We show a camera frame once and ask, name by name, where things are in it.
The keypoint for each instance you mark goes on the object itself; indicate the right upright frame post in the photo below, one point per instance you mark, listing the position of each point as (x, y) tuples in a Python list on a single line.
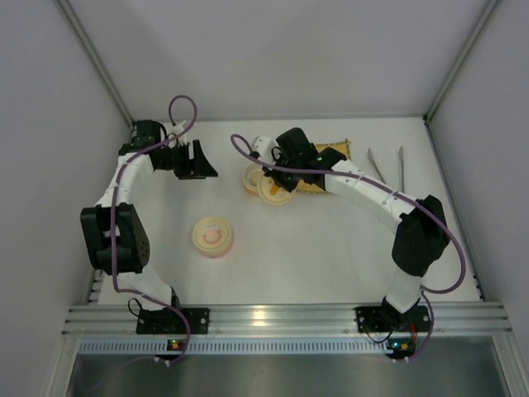
[(478, 28)]

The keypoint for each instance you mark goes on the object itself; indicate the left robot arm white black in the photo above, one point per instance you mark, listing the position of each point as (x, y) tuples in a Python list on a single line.
[(116, 240)]

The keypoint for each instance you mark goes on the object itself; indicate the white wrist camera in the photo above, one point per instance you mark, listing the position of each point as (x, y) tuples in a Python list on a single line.
[(175, 131), (263, 145)]

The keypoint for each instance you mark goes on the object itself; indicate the pink bowl white inside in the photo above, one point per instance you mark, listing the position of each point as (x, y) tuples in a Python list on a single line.
[(213, 243)]

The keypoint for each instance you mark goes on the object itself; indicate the metal tongs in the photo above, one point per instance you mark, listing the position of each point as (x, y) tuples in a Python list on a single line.
[(395, 164)]

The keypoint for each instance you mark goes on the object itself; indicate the upright frame post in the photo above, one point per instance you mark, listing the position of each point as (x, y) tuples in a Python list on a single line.
[(74, 23), (478, 28)]

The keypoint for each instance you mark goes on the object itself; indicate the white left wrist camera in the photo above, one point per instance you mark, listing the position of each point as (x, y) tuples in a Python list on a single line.
[(175, 131)]

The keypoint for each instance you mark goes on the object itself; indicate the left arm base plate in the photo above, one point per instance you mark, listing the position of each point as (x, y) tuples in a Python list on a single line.
[(166, 321)]

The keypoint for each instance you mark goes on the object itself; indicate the cream lid with orange handle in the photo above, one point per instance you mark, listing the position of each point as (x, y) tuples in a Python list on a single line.
[(271, 193)]

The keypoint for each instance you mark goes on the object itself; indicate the slotted grey cable duct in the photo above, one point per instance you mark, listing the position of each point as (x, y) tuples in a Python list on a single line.
[(150, 346)]

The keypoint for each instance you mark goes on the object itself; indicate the cream lid with pink handle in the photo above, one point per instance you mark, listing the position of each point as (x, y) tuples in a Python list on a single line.
[(211, 223)]

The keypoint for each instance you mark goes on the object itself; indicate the left upright frame post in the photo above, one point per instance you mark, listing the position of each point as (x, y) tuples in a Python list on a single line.
[(74, 23)]

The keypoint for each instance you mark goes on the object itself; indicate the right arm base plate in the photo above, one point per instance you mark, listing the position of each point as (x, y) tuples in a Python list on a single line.
[(372, 320)]

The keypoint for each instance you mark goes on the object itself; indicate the bamboo mat green edge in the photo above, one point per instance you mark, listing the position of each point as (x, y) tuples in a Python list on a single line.
[(341, 146)]

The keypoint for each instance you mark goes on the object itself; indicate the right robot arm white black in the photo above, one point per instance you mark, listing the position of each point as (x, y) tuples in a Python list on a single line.
[(416, 224)]

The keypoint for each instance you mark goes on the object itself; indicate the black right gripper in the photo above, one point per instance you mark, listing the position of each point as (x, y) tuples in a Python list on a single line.
[(279, 179)]

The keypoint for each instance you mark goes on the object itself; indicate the aluminium frame rail front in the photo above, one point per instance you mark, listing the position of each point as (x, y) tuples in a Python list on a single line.
[(466, 319)]

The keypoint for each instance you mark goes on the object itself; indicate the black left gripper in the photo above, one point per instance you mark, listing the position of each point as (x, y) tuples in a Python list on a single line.
[(188, 160)]

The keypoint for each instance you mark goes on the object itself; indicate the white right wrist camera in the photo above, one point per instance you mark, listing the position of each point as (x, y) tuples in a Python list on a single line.
[(263, 145)]

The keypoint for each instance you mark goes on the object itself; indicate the orange bowl white inside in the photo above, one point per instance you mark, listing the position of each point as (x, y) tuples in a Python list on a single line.
[(250, 178)]

